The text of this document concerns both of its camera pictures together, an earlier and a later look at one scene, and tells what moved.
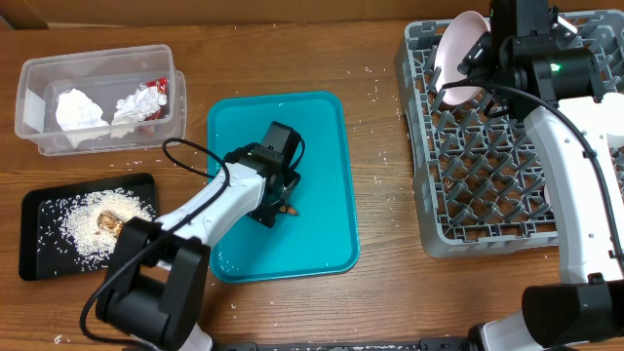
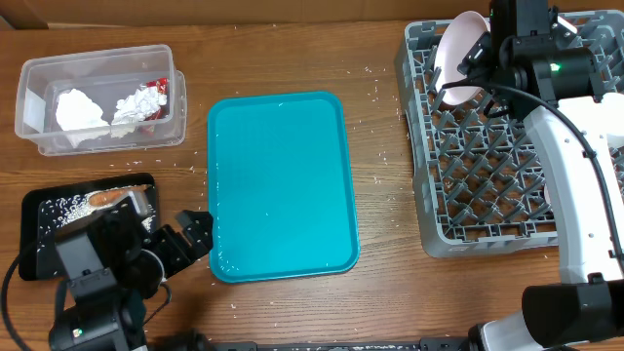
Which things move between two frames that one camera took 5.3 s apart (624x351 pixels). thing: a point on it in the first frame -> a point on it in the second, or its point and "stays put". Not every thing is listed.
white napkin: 79,116 stays put
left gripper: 267,214 -> 198,242
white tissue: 135,108 stays put
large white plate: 455,39 stays put
